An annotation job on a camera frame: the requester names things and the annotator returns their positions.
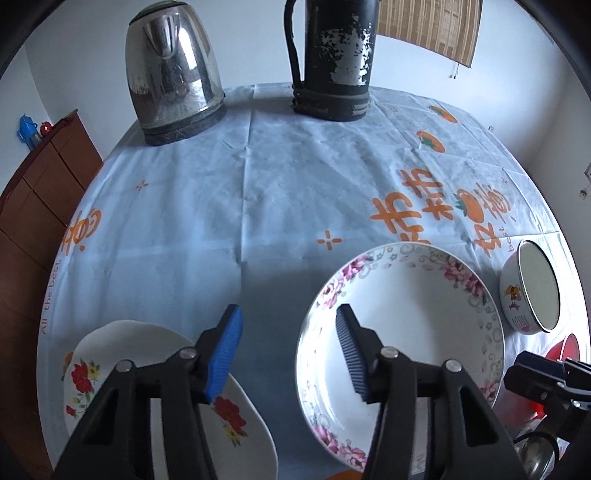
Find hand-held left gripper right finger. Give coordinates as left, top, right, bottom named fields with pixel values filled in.
left=335, top=304, right=529, bottom=480

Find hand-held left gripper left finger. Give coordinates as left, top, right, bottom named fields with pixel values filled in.
left=55, top=304, right=244, bottom=480

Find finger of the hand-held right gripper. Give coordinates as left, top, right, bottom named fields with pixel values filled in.
left=503, top=352, right=567, bottom=403

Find deep plate with pink flowers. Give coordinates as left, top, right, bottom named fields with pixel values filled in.
left=295, top=242, right=506, bottom=472

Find white enamel bowl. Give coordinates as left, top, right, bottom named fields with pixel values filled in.
left=500, top=239, right=561, bottom=333

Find white plate with red flowers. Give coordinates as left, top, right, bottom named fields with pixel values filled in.
left=62, top=319, right=279, bottom=480

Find red plastic object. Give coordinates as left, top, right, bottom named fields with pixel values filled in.
left=531, top=333, right=583, bottom=421

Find shiny metal bowl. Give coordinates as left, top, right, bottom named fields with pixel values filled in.
left=516, top=438, right=560, bottom=480

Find white tablecloth with orange print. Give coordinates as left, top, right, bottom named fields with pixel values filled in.
left=36, top=83, right=583, bottom=480

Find brown wooden cabinet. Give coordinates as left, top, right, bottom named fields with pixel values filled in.
left=0, top=109, right=105, bottom=467

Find stainless steel electric kettle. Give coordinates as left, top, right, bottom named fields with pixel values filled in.
left=126, top=0, right=226, bottom=147

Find blue toy on cabinet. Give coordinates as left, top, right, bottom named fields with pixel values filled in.
left=17, top=114, right=38, bottom=151

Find black worn thermos flask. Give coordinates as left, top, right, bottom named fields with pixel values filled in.
left=284, top=0, right=380, bottom=123

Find bamboo roller blind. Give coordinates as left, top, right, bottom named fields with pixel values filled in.
left=376, top=0, right=483, bottom=69

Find black cable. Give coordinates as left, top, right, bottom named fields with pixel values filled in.
left=512, top=430, right=561, bottom=462

